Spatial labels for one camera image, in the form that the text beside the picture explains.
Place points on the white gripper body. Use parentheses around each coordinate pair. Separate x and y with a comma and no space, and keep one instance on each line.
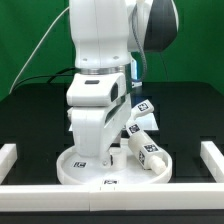
(93,142)

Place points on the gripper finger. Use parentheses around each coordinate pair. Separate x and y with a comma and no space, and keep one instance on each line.
(106,159)

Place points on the white round table top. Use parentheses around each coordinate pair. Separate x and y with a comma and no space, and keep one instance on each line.
(126,169)

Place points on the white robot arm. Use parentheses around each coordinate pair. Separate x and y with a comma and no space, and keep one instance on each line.
(105,34)

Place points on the white cross-shaped table base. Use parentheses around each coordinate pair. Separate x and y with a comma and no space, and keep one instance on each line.
(142,118)

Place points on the white marker sheet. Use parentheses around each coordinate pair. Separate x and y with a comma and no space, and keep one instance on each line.
(97,120)

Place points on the white front fence bar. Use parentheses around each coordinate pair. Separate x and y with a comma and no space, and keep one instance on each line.
(183,196)

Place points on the white fence bar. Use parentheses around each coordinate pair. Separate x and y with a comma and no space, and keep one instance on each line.
(213,159)
(183,196)
(8,156)

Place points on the white left fence bar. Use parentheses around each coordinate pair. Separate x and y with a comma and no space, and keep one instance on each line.
(8,156)

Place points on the white right fence bar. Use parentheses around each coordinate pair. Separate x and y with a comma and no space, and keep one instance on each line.
(213,159)

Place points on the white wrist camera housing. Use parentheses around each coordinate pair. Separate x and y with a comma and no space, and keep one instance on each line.
(96,90)

